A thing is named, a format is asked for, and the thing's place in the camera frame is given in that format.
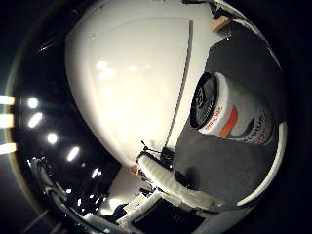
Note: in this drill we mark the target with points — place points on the white printed drink can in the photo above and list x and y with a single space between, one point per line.
240 113

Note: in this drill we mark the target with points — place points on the black tripod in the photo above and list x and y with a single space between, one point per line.
150 149

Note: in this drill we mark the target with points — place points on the wooden desk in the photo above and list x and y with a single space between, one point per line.
219 23

